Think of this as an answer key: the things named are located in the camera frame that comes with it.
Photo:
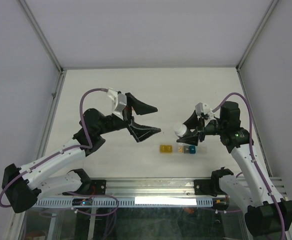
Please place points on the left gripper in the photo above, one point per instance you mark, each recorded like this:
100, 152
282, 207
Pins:
140, 132

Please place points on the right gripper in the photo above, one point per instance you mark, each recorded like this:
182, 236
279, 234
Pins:
193, 123

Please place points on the white pill bottle blue label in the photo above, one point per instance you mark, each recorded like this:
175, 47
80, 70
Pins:
180, 136

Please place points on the weekly pill organizer strip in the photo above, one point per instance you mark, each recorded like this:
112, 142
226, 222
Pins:
187, 149

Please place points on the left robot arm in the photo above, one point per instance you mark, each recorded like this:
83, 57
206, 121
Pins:
23, 186

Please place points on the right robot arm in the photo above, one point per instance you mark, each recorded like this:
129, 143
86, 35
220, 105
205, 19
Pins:
265, 210

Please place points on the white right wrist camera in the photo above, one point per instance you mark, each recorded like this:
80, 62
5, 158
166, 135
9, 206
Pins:
204, 111

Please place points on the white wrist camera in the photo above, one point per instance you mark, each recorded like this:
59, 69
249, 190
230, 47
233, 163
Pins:
204, 111
119, 102

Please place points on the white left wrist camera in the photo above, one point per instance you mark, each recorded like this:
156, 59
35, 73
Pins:
119, 102

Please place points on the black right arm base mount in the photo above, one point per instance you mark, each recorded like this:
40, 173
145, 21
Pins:
207, 187

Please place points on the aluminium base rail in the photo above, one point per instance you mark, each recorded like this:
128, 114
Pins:
117, 187

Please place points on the white slotted cable duct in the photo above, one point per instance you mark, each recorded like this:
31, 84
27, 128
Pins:
123, 202

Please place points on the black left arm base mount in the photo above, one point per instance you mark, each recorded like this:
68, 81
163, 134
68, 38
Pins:
92, 187

